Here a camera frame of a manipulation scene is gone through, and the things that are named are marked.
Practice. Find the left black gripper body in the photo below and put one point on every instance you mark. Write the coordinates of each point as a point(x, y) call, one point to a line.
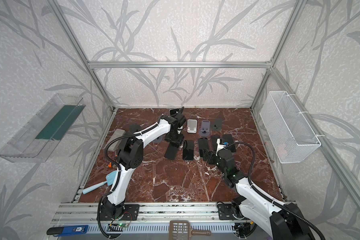
point(174, 137)

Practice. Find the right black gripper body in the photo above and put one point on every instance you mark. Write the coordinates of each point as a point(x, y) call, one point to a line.
point(213, 157)

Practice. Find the teal-edged phone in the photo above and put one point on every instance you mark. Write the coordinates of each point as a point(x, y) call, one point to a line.
point(203, 145)

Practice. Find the purple-edged phone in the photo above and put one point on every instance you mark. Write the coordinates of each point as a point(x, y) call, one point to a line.
point(214, 139)

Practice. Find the black phone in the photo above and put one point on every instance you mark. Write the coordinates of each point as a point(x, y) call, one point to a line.
point(171, 152)
point(188, 150)

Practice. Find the teal phone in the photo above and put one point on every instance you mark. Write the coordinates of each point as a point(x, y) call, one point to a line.
point(229, 139)

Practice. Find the dark grey front stand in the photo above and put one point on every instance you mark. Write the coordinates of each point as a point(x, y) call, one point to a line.
point(217, 124)

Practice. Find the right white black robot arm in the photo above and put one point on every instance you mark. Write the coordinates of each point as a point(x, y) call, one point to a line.
point(281, 221)

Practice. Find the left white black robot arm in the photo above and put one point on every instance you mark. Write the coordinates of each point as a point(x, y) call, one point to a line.
point(127, 152)

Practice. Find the white-edged phone at back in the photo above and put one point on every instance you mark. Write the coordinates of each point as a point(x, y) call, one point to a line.
point(174, 112)

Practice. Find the white stand under teal phone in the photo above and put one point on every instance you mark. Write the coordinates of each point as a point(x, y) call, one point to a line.
point(192, 126)

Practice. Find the purple-grey stand back right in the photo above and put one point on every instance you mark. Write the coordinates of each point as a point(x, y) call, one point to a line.
point(205, 129)

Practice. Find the grey stone block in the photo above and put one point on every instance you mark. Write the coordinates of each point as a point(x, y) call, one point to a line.
point(116, 134)

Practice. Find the brown plastic scoop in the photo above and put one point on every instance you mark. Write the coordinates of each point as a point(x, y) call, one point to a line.
point(182, 230)

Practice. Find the light blue plastic trowel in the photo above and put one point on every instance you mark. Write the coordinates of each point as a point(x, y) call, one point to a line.
point(110, 178)

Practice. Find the blue black tool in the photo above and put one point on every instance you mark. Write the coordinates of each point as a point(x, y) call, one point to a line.
point(67, 231)

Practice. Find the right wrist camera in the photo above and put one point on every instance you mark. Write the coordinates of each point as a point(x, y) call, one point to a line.
point(221, 144)

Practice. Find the white wire mesh basket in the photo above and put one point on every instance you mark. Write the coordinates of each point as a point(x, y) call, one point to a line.
point(290, 133)

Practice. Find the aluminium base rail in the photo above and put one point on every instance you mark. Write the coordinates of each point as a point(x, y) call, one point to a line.
point(152, 217)

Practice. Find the clear plastic wall bin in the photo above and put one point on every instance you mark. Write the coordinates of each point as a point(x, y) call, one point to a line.
point(35, 142)

